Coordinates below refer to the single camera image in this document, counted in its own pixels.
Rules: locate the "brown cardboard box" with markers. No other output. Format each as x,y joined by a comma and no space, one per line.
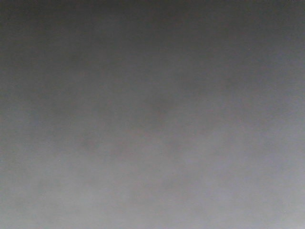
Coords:
152,114

